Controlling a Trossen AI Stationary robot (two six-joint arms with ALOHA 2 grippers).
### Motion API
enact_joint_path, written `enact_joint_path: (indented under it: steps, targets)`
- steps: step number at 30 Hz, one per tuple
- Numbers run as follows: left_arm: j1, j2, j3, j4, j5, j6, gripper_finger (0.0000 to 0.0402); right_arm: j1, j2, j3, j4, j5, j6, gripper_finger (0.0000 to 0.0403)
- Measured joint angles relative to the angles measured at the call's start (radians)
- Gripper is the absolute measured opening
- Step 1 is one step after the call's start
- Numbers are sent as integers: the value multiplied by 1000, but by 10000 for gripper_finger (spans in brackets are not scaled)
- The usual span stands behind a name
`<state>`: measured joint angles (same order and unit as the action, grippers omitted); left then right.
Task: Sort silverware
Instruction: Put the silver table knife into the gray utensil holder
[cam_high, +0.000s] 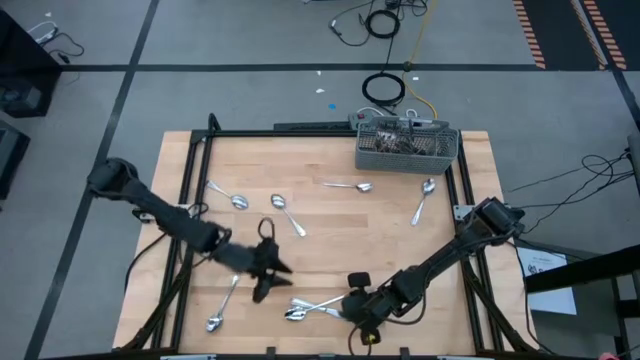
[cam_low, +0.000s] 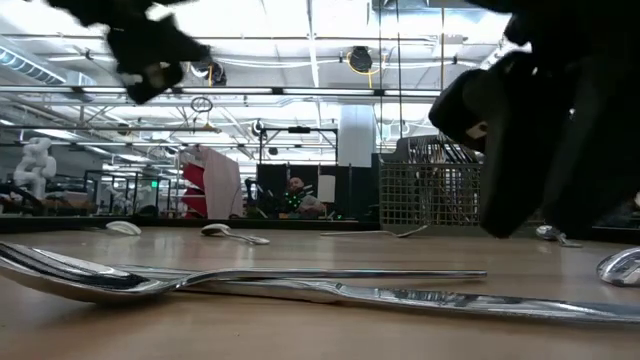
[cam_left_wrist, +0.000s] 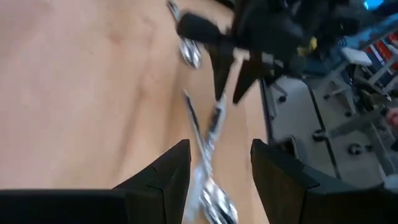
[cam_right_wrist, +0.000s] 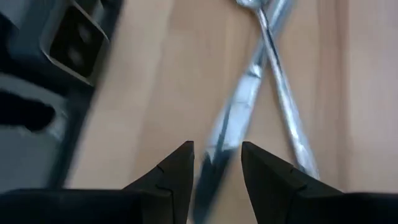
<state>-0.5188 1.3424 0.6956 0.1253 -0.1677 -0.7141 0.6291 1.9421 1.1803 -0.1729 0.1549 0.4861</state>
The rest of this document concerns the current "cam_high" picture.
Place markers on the black cabinet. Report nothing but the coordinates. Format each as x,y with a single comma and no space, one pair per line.
25,75

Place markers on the black box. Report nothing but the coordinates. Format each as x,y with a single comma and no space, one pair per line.
10,160

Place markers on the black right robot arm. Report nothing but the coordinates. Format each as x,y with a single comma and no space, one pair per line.
450,250

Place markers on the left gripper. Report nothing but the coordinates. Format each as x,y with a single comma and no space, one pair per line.
250,260

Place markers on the grey mesh cutlery basket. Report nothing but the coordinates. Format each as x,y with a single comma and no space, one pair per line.
400,165

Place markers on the white paper sheet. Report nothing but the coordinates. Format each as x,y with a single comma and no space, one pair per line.
550,300

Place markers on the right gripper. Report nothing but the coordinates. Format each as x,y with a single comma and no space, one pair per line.
375,305

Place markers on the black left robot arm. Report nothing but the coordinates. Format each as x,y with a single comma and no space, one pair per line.
165,215

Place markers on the black orange-striped floor mat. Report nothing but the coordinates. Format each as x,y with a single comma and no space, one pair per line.
560,30

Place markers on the grey power strip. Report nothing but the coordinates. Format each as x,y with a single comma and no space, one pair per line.
365,119

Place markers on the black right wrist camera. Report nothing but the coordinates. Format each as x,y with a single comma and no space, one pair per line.
359,280

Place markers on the silver table knife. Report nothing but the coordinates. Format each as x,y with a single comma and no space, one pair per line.
310,305

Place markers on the black side table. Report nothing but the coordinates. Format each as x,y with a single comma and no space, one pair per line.
575,272

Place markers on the silver spoon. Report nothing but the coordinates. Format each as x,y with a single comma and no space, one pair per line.
295,314
215,323
278,201
429,186
240,202
365,187

